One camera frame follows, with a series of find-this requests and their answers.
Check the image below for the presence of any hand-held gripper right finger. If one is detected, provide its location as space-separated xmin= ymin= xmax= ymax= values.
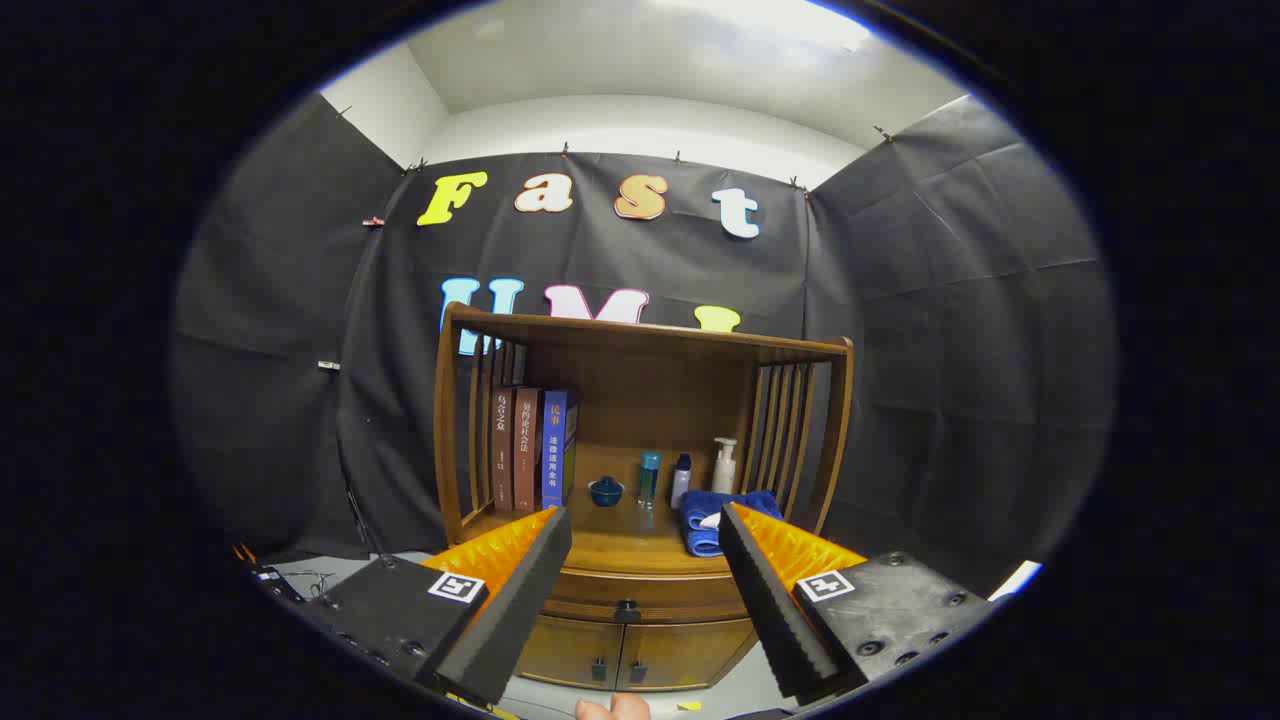
xmin=717 ymin=502 xmax=1001 ymax=703

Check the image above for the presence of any black floor device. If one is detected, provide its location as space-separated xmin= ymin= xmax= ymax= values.
xmin=250 ymin=565 xmax=306 ymax=604

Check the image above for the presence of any black backdrop cloth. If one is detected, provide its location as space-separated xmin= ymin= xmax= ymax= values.
xmin=170 ymin=95 xmax=1116 ymax=591

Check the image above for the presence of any reddish brown book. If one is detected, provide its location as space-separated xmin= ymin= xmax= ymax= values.
xmin=512 ymin=387 xmax=543 ymax=514

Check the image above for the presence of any blue folded towel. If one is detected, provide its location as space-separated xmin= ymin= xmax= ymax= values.
xmin=679 ymin=489 xmax=783 ymax=558

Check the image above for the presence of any dark brown book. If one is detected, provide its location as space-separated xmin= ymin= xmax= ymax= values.
xmin=490 ymin=385 xmax=519 ymax=511

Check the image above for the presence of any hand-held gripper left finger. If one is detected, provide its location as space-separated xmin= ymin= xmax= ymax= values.
xmin=300 ymin=505 xmax=573 ymax=707

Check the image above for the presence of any wooden drawer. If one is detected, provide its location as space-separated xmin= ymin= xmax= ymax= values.
xmin=545 ymin=570 xmax=751 ymax=623

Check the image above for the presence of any wooden cabinet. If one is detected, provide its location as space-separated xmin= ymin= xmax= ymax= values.
xmin=433 ymin=303 xmax=855 ymax=693

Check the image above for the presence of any wooden cabinet door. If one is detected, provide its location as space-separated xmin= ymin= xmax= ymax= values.
xmin=617 ymin=618 xmax=756 ymax=691
xmin=517 ymin=615 xmax=626 ymax=691

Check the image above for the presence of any wooden countertop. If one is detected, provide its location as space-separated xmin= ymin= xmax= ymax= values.
xmin=465 ymin=445 xmax=801 ymax=576

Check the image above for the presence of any blue book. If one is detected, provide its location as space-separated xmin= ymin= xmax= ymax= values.
xmin=540 ymin=389 xmax=579 ymax=509

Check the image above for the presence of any white panel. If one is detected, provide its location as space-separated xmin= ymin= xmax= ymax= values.
xmin=990 ymin=560 xmax=1043 ymax=601

